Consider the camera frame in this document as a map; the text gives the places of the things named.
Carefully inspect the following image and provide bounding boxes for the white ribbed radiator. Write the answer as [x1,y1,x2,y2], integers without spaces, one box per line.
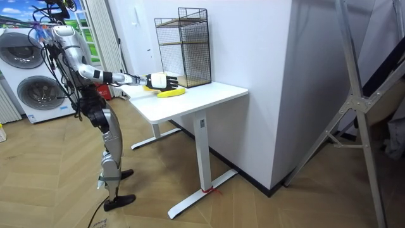
[0,81,23,125]

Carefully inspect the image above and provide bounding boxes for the cable bundle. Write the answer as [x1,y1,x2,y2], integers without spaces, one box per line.
[27,0,77,44]

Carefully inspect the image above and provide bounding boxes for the grey metal frame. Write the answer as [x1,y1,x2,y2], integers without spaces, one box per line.
[283,0,405,228]

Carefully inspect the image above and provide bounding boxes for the robot body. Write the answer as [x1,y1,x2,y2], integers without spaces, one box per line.
[27,0,111,134]

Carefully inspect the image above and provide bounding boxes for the black wire mesh rack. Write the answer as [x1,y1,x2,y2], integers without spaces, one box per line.
[154,7,213,89]

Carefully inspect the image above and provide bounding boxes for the landscape wall poster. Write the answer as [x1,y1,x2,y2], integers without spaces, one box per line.
[0,0,101,63]

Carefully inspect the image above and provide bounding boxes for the robot legs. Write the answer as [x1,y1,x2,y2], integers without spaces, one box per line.
[96,107,137,213]

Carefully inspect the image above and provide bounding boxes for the white washing machine tower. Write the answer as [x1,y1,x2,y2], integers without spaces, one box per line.
[0,27,77,124]

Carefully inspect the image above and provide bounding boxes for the red strap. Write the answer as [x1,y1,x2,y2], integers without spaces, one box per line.
[201,186,223,196]

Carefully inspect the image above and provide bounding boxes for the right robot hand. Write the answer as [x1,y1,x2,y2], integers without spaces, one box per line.
[145,73,180,93]

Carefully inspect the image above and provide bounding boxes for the white pleated curtain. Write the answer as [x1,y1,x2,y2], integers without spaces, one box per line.
[84,0,128,98]

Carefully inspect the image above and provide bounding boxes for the red box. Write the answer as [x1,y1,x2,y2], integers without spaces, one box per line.
[94,82,113,101]

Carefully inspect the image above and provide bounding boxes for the black floor cable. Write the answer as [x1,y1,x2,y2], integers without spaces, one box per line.
[87,196,110,228]

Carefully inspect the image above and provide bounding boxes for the yellow banana soft toy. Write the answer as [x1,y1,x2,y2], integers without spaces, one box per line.
[156,87,187,99]

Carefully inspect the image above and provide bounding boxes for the white desk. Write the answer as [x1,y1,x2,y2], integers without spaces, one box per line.
[118,72,249,220]

